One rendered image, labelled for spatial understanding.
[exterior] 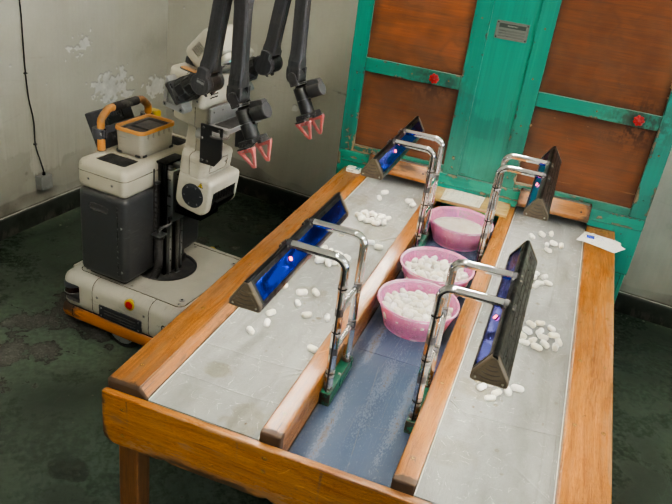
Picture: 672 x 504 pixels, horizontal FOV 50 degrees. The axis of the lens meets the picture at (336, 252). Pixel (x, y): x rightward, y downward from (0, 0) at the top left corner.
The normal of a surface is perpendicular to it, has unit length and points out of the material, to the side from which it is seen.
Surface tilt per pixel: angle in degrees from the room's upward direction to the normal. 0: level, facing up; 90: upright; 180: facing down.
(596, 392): 0
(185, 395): 0
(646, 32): 90
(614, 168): 90
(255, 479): 90
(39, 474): 0
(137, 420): 90
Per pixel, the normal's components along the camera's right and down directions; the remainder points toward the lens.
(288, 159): -0.43, 0.36
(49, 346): 0.12, -0.88
